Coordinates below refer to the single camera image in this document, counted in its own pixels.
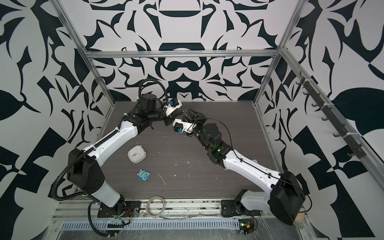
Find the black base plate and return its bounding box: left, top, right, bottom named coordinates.
left=97, top=201, right=141, bottom=218
left=221, top=200, right=254, bottom=218

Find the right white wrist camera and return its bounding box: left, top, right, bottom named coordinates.
left=173, top=119, right=196, bottom=136

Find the white square clock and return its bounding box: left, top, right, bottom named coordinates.
left=128, top=145, right=147, bottom=164

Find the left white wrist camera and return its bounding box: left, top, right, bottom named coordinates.
left=165, top=98, right=182, bottom=117

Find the black hook rail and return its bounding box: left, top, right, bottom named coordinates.
left=297, top=73, right=367, bottom=159

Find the green circuit board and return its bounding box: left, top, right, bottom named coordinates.
left=239, top=218, right=258, bottom=235

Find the black corrugated cable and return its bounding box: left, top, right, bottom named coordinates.
left=50, top=146, right=133, bottom=238

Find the blue owl eraser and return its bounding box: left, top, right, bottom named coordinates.
left=137, top=169, right=151, bottom=182

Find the clear tape roll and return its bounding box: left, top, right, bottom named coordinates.
left=146, top=196, right=166, bottom=219

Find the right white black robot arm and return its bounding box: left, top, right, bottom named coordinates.
left=173, top=108, right=306, bottom=225

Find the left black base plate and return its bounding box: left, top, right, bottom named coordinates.
left=97, top=201, right=141, bottom=218

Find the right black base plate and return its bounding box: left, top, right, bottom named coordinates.
left=221, top=200, right=254, bottom=218

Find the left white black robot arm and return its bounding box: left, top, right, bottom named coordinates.
left=66, top=94, right=182, bottom=208

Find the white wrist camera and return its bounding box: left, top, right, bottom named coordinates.
left=173, top=119, right=196, bottom=136
left=165, top=98, right=182, bottom=117

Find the white perforated cable duct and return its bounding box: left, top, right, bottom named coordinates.
left=61, top=219, right=240, bottom=231

